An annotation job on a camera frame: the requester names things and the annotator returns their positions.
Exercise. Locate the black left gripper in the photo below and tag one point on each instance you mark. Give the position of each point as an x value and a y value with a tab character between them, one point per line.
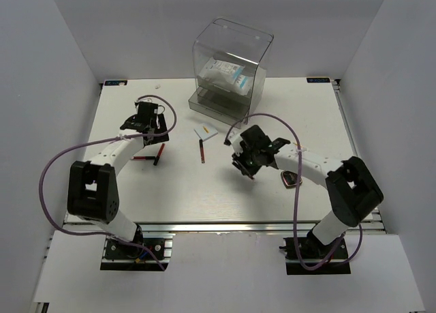
159	138

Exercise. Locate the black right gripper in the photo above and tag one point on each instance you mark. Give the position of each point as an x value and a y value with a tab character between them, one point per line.
251	171

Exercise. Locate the red lip gloss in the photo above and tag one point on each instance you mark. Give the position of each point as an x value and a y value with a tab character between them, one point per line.
159	153
202	155
147	157

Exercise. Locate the white blue sachet packet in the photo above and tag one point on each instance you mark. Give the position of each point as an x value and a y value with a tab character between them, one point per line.
240	85
227	69

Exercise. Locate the clear acrylic makeup organizer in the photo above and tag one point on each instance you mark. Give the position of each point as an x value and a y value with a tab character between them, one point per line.
230	61

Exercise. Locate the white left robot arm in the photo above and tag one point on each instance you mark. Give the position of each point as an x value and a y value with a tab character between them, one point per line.
93	193

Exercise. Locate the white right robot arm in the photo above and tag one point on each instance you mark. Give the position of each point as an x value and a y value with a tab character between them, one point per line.
352	190

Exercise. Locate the black gold compact case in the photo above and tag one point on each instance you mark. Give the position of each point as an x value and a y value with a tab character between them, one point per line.
289	179

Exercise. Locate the blue table corner label left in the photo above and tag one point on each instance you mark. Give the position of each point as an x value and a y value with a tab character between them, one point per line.
114	83

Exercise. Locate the blue table corner label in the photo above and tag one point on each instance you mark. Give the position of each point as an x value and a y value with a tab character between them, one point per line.
114	83
318	80

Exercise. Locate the white pad with yellow stick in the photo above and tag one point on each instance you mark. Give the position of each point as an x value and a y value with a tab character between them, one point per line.
205	131

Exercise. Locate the blue table corner label right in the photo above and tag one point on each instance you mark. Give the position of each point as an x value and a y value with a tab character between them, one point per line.
318	80

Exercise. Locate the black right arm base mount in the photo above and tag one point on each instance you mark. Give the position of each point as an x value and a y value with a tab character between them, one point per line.
312	255

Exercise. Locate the aluminium front rail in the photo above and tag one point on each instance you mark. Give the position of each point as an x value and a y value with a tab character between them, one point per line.
369	227

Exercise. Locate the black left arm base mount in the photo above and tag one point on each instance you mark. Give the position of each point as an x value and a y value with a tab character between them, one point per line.
119	257

